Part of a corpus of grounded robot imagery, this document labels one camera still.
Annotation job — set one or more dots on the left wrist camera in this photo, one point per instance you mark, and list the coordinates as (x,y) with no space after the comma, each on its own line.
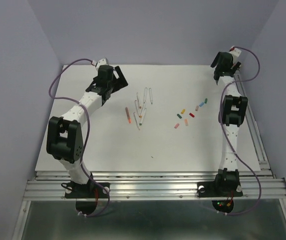
(102,62)

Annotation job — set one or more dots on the long white green-tip pen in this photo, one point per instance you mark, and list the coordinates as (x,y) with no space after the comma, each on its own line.
(142,117)

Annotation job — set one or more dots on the yellow marker pen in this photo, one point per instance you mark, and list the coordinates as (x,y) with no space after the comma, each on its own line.
(140,112)

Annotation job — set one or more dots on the tan orange highlighter pen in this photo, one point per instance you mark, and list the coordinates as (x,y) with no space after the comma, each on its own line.
(128,115)

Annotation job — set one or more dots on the pink marker pen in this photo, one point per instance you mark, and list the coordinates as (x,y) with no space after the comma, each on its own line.
(136,118)

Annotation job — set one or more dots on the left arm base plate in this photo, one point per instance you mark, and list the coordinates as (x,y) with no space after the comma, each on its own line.
(82,191)

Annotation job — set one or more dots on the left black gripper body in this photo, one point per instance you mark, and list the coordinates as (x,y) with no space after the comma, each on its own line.
(110,85)

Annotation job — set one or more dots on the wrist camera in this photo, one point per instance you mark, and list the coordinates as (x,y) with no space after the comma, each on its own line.
(102,62)
(235,52)

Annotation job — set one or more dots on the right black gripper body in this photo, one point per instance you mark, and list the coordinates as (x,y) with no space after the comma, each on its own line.
(233,69)

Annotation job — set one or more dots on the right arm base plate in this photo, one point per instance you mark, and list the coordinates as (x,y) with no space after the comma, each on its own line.
(208,189)

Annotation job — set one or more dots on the blue marker pen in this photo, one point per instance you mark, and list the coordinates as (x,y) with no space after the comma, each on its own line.
(145,94)

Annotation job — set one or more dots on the aluminium front rail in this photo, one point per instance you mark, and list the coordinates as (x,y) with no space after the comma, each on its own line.
(140,186)

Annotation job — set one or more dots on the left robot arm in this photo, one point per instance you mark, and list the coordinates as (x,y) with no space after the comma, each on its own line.
(64,134)

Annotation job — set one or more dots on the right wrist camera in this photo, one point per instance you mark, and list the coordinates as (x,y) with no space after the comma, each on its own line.
(235,52)

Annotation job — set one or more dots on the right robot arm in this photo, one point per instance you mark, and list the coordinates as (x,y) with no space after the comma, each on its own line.
(231,116)

